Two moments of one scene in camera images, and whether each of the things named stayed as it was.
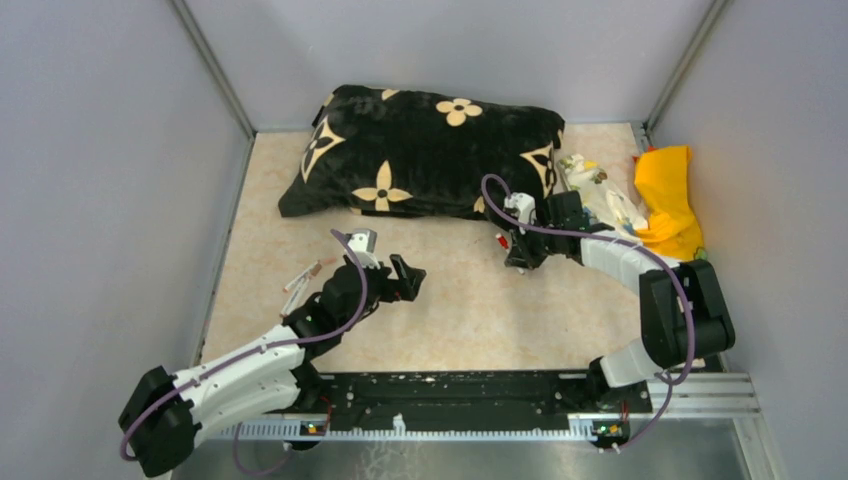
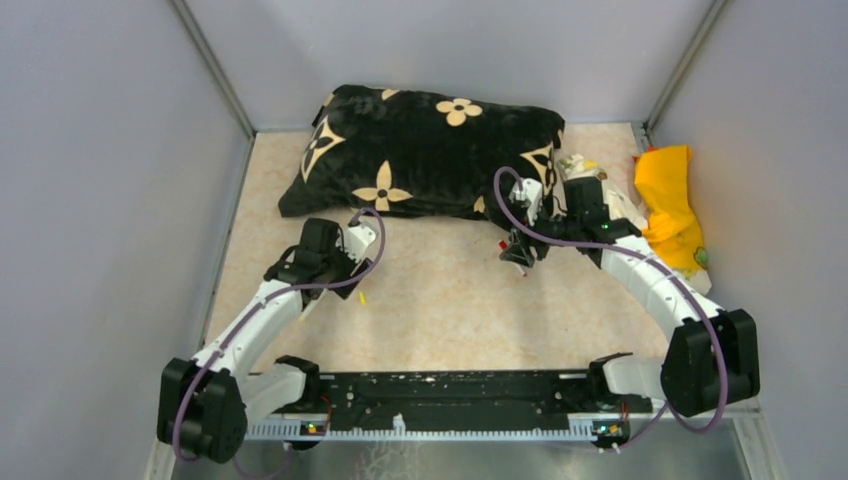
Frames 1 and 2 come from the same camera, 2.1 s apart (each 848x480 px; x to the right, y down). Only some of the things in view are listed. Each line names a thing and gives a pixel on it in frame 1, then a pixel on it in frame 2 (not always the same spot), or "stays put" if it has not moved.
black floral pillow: (401, 151) stays put
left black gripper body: (389, 283) -> (291, 266)
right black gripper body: (535, 246) stays put
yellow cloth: (663, 179) stays put
